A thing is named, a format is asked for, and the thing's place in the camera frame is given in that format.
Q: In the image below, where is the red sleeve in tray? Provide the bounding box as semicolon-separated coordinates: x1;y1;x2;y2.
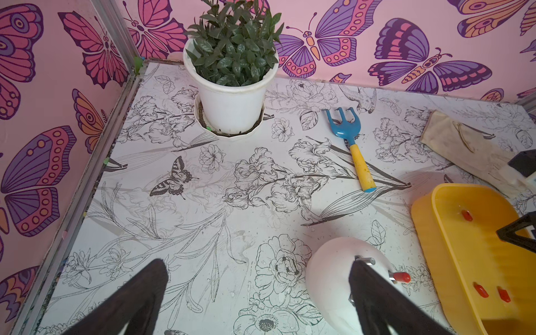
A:
473;282;489;299
461;209;473;222
497;286;512;303

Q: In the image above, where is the yellow plastic tray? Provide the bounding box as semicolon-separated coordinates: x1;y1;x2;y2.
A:
411;184;535;334

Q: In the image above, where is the green plant in white pot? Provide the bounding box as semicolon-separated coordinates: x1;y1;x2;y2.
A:
183;1;284;136

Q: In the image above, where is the cream fabric work glove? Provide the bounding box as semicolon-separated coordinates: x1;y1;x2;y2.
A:
420;111;529;198

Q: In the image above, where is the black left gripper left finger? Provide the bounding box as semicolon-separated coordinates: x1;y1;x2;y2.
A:
64;259;168;334

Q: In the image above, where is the red screw protection sleeve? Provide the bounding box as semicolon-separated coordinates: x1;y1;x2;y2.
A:
389;272;411;283

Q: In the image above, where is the steel screw on dome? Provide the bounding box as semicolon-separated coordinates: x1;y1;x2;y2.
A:
355;255;376;266

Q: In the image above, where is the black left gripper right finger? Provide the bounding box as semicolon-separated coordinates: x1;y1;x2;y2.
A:
349;259;449;334

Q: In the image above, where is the aluminium frame corner post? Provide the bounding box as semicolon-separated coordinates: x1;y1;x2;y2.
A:
91;0;143;75

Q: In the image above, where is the blue yellow garden rake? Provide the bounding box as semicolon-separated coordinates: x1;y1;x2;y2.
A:
324;107;377;193

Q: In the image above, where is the white dome with screws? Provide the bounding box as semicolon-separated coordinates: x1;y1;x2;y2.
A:
305;237;403;334

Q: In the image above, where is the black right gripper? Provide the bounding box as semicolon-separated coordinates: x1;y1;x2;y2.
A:
496;149;536;253

